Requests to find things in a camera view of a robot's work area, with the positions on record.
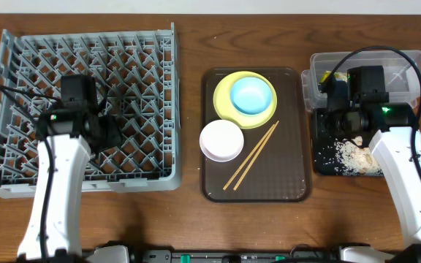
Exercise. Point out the dark brown serving tray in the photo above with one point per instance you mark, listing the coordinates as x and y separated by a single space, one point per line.
275 163

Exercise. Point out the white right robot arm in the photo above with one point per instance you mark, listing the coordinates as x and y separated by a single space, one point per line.
398 153

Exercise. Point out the white pink-rimmed bowl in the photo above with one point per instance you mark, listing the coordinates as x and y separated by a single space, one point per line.
221 140

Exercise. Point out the light blue bowl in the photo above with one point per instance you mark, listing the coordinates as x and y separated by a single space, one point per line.
251 95

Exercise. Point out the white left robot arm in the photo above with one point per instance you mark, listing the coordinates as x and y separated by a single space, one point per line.
53 233

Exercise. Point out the rice and food scraps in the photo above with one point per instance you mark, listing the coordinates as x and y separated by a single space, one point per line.
356 159

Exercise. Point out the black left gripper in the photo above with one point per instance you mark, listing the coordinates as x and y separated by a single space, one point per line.
109 132

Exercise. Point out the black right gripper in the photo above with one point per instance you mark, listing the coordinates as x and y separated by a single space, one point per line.
326 116

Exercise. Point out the yellow plate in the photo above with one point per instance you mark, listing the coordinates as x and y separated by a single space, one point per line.
225 109

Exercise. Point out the clear plastic waste bin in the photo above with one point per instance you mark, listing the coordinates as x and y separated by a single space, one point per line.
401 81

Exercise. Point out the grey plastic dishwasher rack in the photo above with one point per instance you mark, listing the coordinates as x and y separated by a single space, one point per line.
137 79

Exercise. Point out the black waste tray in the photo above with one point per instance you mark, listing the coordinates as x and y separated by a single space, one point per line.
324 160

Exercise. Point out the upper wooden chopstick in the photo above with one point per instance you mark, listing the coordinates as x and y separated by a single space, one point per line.
250 155

